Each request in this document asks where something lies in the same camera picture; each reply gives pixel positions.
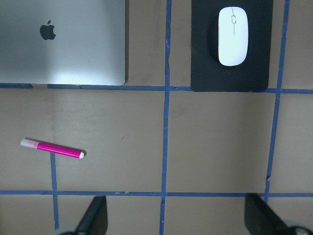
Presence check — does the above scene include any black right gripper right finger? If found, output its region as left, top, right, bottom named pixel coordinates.
left=244, top=193, right=291, bottom=235

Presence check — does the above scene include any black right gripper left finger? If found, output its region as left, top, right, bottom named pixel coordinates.
left=77, top=196, right=108, bottom=235

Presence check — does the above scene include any pink highlighter pen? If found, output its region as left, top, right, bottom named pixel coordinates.
left=20, top=139, right=85, bottom=159

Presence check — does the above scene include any white computer mouse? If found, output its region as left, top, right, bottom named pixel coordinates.
left=218, top=6, right=248, bottom=67

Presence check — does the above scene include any black mousepad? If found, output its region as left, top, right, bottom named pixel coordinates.
left=191, top=0, right=273, bottom=92

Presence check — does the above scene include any silver laptop notebook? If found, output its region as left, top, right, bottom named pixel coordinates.
left=0, top=0, right=126, bottom=86

